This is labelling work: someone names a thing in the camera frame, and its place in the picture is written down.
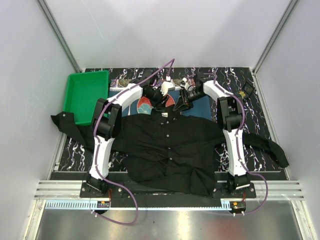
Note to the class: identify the gold brooch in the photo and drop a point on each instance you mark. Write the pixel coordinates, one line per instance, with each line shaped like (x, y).
(242, 94)

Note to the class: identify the red floral plate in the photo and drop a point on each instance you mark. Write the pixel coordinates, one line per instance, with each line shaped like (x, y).
(144, 105)

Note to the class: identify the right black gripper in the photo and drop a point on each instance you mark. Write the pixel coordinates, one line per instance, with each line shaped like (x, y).
(180, 105)

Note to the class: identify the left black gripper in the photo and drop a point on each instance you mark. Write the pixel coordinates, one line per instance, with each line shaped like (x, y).
(159, 105)

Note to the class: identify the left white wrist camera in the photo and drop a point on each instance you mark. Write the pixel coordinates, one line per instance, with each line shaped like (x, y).
(167, 86)

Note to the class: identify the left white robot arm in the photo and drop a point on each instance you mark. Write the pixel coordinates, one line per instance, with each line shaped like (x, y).
(107, 120)

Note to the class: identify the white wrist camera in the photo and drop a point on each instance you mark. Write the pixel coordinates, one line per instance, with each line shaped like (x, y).
(185, 84)
(167, 86)

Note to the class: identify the blue patterned placemat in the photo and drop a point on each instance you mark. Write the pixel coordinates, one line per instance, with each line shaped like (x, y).
(201, 107)

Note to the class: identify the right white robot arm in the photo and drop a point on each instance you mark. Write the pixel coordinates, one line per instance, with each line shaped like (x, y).
(230, 118)

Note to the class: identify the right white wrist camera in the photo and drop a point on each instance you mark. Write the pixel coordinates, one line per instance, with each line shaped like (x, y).
(185, 84)

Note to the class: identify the black brooch box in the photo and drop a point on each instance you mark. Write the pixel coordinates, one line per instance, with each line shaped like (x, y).
(248, 88)

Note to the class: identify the black button shirt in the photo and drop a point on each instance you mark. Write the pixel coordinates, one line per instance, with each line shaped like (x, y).
(177, 153)

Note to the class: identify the green plastic tray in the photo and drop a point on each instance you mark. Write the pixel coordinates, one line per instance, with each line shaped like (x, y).
(82, 93)

